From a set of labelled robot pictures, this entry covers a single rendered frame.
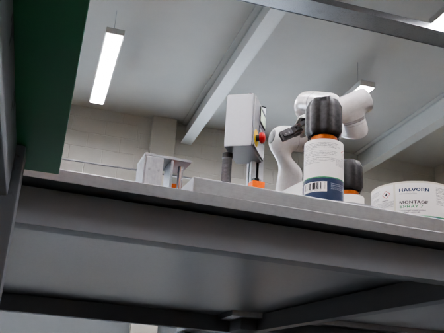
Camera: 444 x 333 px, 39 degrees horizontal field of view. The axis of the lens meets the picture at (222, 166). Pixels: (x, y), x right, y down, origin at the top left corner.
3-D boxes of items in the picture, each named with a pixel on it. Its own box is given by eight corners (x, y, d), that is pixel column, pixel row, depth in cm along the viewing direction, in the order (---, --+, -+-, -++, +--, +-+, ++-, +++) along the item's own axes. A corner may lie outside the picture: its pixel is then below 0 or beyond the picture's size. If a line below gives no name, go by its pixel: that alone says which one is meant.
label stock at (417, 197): (394, 261, 167) (392, 209, 172) (470, 255, 155) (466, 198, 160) (357, 246, 153) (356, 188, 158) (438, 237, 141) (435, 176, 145)
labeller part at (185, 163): (145, 154, 176) (145, 151, 177) (136, 166, 186) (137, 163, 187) (191, 162, 180) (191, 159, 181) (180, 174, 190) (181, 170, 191)
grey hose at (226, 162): (220, 211, 205) (224, 151, 212) (216, 214, 208) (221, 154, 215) (230, 213, 206) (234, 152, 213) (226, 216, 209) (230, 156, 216)
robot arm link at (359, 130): (316, 136, 240) (353, 144, 211) (302, 96, 236) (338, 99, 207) (336, 127, 242) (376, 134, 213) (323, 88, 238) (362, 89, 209)
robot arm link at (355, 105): (333, 126, 217) (324, 101, 215) (365, 111, 220) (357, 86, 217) (344, 128, 209) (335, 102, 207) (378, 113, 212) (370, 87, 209)
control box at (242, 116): (223, 147, 208) (226, 94, 214) (236, 164, 223) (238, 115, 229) (254, 145, 205) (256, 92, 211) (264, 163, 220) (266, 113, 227)
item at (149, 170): (135, 243, 167) (145, 152, 176) (125, 252, 179) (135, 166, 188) (185, 250, 172) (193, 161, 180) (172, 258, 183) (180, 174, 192)
